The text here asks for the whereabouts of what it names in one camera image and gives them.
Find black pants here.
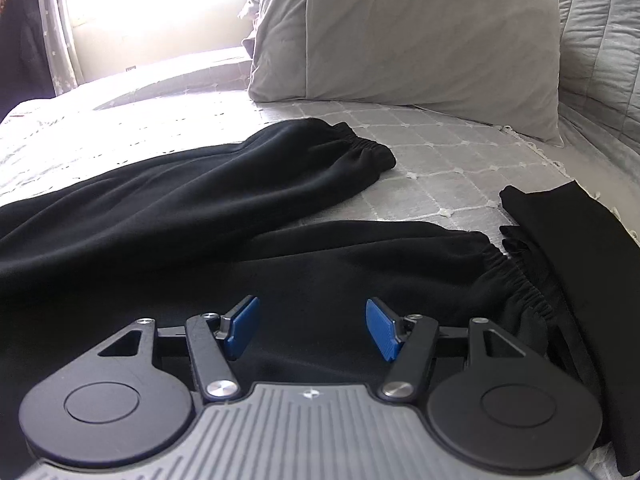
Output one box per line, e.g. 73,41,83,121
1,118,552,479

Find white quilted bedspread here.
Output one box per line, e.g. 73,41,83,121
0,44,640,480

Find folded black garment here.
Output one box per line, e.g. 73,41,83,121
500,181,639,477

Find grey pillow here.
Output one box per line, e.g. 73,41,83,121
248,0,561,141

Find dark hanging clothes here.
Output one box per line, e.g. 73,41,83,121
0,0,55,119

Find grey dotted curtain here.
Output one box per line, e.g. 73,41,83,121
38,0,85,96

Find grey quilted headboard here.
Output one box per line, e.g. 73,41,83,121
559,0,639,179

